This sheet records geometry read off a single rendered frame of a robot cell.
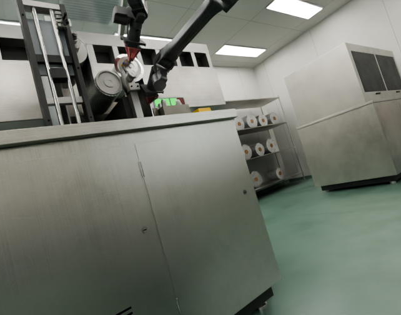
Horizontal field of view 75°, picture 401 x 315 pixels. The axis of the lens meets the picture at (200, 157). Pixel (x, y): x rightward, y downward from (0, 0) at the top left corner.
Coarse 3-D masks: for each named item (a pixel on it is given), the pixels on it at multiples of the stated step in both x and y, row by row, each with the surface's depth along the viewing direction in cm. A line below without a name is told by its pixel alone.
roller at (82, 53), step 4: (80, 48) 118; (84, 48) 119; (80, 52) 117; (84, 52) 119; (80, 56) 117; (84, 56) 118; (80, 60) 117; (84, 60) 118; (80, 64) 118; (72, 76) 125; (72, 80) 129; (64, 84) 130; (72, 84) 134; (64, 88) 134
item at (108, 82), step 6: (102, 72) 121; (108, 72) 122; (114, 72) 124; (96, 78) 118; (102, 78) 120; (108, 78) 121; (114, 78) 124; (120, 78) 125; (96, 84) 118; (102, 84) 120; (108, 84) 121; (114, 84) 123; (120, 84) 124; (102, 90) 118; (108, 90) 120; (114, 90) 122; (120, 90) 123
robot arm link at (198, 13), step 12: (216, 0) 95; (204, 12) 97; (216, 12) 97; (192, 24) 101; (204, 24) 101; (180, 36) 106; (192, 36) 105; (168, 48) 111; (180, 48) 110; (168, 60) 116
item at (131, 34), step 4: (132, 28) 116; (128, 32) 118; (132, 32) 117; (136, 32) 117; (140, 32) 118; (124, 36) 121; (128, 36) 118; (132, 36) 118; (136, 36) 118; (140, 36) 120; (124, 40) 117; (128, 40) 118; (132, 40) 118; (136, 40) 119; (140, 40) 124; (140, 44) 121; (144, 44) 122
